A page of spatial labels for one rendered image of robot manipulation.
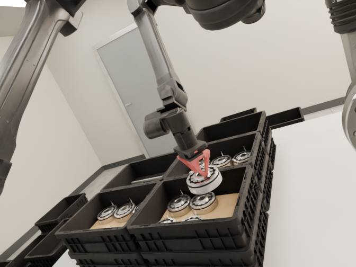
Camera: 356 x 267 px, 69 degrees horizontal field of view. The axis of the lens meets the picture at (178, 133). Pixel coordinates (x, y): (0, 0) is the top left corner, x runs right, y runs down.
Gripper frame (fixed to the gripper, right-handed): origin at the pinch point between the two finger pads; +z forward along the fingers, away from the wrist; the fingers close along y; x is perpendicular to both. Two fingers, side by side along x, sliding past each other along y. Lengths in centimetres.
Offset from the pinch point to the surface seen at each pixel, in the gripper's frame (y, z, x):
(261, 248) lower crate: 3.8, 33.1, 6.7
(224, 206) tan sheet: -9.9, 21.7, 6.3
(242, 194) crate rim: 4.6, 11.6, 7.4
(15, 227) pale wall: -325, 79, -151
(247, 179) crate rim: -1.0, 12.3, 14.2
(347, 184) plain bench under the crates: 5, 35, 50
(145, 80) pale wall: -337, -18, 105
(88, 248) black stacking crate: -37, 19, -42
